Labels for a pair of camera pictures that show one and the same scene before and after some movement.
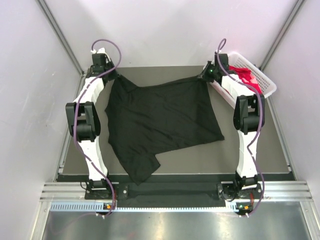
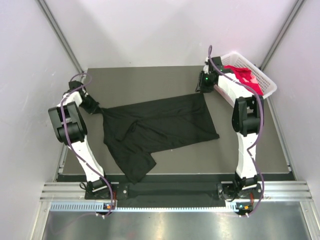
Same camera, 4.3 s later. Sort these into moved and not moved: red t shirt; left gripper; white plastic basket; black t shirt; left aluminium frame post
Moved: black t shirt; left gripper
Not moved: white plastic basket; left aluminium frame post; red t shirt
